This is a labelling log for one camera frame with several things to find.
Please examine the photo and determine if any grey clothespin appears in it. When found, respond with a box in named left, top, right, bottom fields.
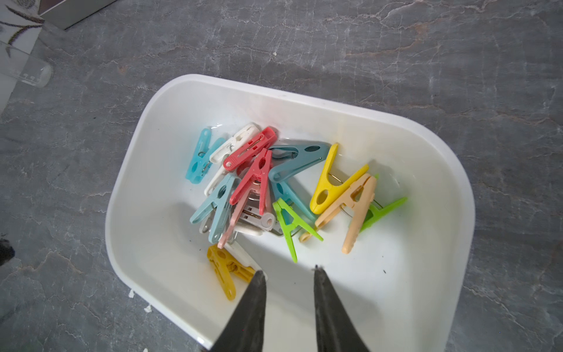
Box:
left=240, top=202, right=277, bottom=231

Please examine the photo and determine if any red clothespin pile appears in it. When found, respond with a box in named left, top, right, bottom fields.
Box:
left=223, top=127, right=277, bottom=172

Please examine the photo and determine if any metal tray with tools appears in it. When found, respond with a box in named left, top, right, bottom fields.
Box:
left=38, top=0, right=115, bottom=29

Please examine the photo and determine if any green clothespin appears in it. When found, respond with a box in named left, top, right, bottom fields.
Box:
left=273, top=199, right=324, bottom=263
left=360, top=197, right=408, bottom=233

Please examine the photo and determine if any muted teal clothespin bottom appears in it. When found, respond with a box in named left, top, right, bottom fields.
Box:
left=190, top=174, right=240, bottom=244

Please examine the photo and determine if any white clothespin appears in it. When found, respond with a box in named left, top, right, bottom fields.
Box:
left=204, top=123, right=260, bottom=196
left=224, top=241, right=262, bottom=271

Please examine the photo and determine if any tan clothespin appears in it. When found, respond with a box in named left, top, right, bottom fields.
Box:
left=315, top=174, right=377, bottom=254

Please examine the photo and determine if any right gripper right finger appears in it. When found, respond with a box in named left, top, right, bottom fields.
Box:
left=314, top=265, right=369, bottom=351

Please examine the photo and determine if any dark teal clothespin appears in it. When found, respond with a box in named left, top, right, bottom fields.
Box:
left=268, top=142, right=331, bottom=183

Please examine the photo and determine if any yellow clothespin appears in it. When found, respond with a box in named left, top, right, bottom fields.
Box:
left=207, top=245, right=256, bottom=301
left=309, top=143, right=369, bottom=215

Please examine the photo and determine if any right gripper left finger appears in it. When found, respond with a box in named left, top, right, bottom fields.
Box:
left=211, top=271, right=267, bottom=352

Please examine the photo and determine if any pink clothespin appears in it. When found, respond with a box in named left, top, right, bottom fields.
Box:
left=218, top=185, right=260, bottom=249

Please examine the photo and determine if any clear glass cup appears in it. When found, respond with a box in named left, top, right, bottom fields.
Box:
left=1, top=42, right=54, bottom=88

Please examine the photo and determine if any white storage box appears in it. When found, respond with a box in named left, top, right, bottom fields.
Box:
left=106, top=74, right=475, bottom=351

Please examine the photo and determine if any white clothespin bottom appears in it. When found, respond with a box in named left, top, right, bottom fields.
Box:
left=224, top=241, right=262, bottom=271

